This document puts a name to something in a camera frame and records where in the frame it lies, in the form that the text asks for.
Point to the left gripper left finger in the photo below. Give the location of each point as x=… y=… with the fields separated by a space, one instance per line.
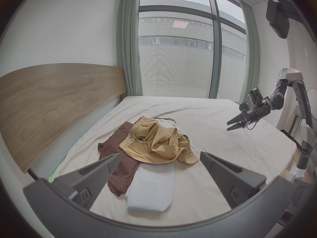
x=94 y=180

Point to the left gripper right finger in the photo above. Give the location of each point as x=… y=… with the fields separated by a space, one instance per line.
x=230 y=182

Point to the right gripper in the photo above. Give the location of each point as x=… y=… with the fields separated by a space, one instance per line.
x=257 y=113

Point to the tan shorts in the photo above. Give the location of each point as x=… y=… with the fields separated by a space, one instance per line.
x=158 y=145

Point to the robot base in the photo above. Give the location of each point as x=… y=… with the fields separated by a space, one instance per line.
x=296 y=174

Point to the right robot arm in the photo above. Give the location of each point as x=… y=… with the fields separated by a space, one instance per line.
x=303 y=93

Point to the bed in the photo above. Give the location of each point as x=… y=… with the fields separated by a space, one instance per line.
x=198 y=123

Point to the brown garment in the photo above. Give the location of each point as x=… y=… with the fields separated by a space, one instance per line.
x=118 y=142

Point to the pale grey garment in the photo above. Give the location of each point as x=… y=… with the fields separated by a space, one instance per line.
x=151 y=187

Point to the grey-green curtain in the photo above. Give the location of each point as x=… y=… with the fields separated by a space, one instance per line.
x=128 y=46
x=251 y=58

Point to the green garment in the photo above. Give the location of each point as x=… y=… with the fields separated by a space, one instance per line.
x=170 y=119

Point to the cream garment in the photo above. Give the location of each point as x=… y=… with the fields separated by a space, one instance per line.
x=168 y=124

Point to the window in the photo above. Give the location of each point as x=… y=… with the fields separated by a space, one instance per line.
x=173 y=71

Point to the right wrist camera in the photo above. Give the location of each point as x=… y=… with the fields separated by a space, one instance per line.
x=255 y=95

